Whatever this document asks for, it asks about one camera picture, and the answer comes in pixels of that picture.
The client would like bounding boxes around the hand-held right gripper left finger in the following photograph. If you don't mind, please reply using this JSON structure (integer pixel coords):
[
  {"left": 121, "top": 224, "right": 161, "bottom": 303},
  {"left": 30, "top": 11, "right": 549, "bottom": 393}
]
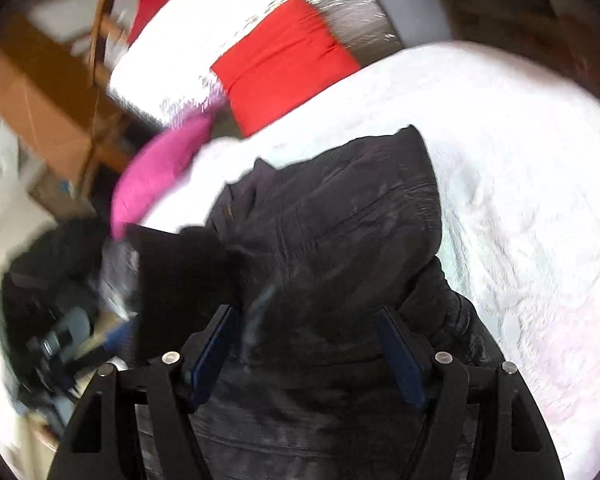
[{"left": 47, "top": 304, "right": 243, "bottom": 480}]

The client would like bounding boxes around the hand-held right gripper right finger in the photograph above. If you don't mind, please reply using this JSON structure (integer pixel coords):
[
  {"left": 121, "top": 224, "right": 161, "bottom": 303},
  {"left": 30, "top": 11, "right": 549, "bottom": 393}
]
[{"left": 374, "top": 306, "right": 566, "bottom": 480}]

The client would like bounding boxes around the large black garment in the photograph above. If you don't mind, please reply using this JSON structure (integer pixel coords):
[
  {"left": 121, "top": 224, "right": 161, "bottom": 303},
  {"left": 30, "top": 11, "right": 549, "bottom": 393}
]
[{"left": 125, "top": 125, "right": 506, "bottom": 480}]

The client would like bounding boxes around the pink pillow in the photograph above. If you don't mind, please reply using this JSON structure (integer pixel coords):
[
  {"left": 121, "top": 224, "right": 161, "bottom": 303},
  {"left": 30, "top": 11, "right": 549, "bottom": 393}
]
[{"left": 110, "top": 107, "right": 218, "bottom": 241}]

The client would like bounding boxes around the black jacket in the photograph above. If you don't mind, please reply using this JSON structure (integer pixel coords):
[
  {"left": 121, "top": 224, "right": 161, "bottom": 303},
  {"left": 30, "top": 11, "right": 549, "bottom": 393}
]
[{"left": 0, "top": 217, "right": 141, "bottom": 411}]

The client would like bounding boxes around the white embossed bedspread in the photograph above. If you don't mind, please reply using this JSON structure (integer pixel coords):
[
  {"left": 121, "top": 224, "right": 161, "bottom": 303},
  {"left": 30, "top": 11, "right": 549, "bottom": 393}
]
[{"left": 145, "top": 40, "right": 600, "bottom": 480}]

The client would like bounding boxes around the red cushion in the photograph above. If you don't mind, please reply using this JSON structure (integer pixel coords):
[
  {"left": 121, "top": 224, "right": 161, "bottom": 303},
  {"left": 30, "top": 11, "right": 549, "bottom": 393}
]
[{"left": 210, "top": 0, "right": 361, "bottom": 137}]

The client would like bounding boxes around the brown cardboard box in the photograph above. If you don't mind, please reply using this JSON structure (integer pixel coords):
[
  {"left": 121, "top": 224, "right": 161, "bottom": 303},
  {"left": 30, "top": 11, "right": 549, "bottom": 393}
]
[{"left": 0, "top": 12, "right": 131, "bottom": 186}]

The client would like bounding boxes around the wooden chair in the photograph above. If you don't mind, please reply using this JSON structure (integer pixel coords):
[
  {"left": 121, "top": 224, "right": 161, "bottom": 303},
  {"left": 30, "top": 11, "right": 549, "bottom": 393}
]
[{"left": 82, "top": 0, "right": 156, "bottom": 191}]

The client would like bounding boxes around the silver foil mat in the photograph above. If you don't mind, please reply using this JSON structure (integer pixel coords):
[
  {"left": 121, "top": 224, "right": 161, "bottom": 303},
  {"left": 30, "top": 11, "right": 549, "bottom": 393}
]
[{"left": 109, "top": 0, "right": 403, "bottom": 128}]

